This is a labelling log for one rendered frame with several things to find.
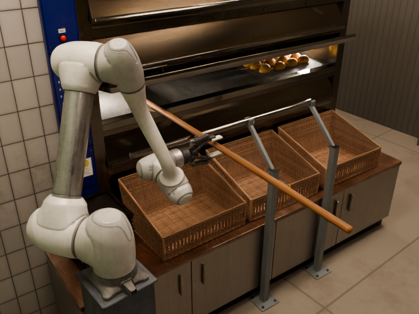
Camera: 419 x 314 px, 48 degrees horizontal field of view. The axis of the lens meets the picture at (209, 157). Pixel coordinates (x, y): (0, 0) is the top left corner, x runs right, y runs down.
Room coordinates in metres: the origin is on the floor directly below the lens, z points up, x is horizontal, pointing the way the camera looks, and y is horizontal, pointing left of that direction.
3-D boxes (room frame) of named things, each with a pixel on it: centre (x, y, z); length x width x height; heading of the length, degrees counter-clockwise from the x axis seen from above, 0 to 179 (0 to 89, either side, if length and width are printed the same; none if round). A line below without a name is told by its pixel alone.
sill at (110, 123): (2.77, -0.15, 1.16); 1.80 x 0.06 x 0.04; 125
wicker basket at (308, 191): (2.54, -0.33, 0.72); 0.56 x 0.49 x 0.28; 124
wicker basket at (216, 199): (2.20, 0.15, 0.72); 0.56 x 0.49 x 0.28; 127
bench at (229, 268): (2.45, -0.24, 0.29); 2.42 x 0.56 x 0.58; 125
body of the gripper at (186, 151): (1.87, 0.10, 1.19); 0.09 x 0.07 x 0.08; 126
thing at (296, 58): (3.45, -0.39, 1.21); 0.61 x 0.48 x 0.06; 35
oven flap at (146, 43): (2.75, -0.17, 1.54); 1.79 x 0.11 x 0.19; 125
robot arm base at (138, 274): (1.27, 0.33, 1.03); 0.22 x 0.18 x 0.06; 39
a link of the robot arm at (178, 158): (1.83, 0.15, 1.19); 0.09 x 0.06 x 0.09; 36
